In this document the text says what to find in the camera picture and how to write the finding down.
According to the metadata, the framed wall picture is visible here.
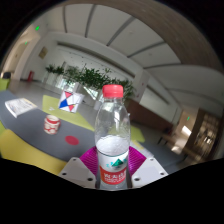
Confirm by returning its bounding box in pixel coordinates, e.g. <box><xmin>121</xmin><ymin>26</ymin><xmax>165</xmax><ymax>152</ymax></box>
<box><xmin>38</xmin><ymin>46</ymin><xmax>49</xmax><ymax>60</ymax></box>

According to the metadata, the red fire extinguisher box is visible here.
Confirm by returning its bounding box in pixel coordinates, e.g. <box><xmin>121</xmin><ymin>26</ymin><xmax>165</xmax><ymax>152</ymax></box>
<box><xmin>27</xmin><ymin>70</ymin><xmax>35</xmax><ymax>83</ymax></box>

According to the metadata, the white cube with coloured triangles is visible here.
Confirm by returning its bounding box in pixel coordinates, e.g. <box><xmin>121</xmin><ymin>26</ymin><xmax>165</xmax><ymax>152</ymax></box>
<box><xmin>58</xmin><ymin>90</ymin><xmax>85</xmax><ymax>114</ymax></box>

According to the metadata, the flat round red coaster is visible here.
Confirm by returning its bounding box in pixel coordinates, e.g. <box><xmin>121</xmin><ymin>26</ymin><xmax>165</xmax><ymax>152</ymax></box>
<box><xmin>64</xmin><ymin>135</ymin><xmax>80</xmax><ymax>146</ymax></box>

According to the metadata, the black bag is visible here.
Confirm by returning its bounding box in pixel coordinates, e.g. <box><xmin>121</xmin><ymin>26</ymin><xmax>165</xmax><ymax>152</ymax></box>
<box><xmin>1</xmin><ymin>71</ymin><xmax>13</xmax><ymax>80</ymax></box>

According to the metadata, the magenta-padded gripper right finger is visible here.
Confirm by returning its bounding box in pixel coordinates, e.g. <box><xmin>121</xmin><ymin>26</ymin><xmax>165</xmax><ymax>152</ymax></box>
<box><xmin>128</xmin><ymin>145</ymin><xmax>169</xmax><ymax>190</ymax></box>

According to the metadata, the wooden shelf unit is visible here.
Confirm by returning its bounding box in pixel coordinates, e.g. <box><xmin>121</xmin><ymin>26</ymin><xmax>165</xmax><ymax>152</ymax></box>
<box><xmin>191</xmin><ymin>111</ymin><xmax>223</xmax><ymax>161</ymax></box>

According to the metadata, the clear red-capped water bottle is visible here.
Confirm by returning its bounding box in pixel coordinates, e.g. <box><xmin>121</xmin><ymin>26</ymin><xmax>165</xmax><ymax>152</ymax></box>
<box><xmin>94</xmin><ymin>84</ymin><xmax>132</xmax><ymax>191</ymax></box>

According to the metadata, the lime green seat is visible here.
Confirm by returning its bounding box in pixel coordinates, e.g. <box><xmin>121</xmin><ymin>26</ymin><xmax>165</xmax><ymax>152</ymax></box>
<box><xmin>0</xmin><ymin>78</ymin><xmax>11</xmax><ymax>92</ymax></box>

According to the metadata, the red and white mug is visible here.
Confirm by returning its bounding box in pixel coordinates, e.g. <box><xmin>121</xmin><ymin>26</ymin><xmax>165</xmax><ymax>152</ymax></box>
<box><xmin>43</xmin><ymin>114</ymin><xmax>62</xmax><ymax>135</ymax></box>

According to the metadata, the open printed magazine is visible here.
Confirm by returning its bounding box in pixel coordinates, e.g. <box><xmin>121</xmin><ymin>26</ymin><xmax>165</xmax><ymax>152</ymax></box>
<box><xmin>4</xmin><ymin>97</ymin><xmax>38</xmax><ymax>119</ymax></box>

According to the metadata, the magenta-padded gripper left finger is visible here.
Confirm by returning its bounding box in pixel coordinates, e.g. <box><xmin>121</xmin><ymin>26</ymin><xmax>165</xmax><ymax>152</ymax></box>
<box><xmin>58</xmin><ymin>146</ymin><xmax>99</xmax><ymax>190</ymax></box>

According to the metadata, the row of potted green plants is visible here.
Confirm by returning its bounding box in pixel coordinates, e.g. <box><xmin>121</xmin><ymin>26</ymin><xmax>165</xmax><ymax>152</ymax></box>
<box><xmin>44</xmin><ymin>63</ymin><xmax>136</xmax><ymax>101</ymax></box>

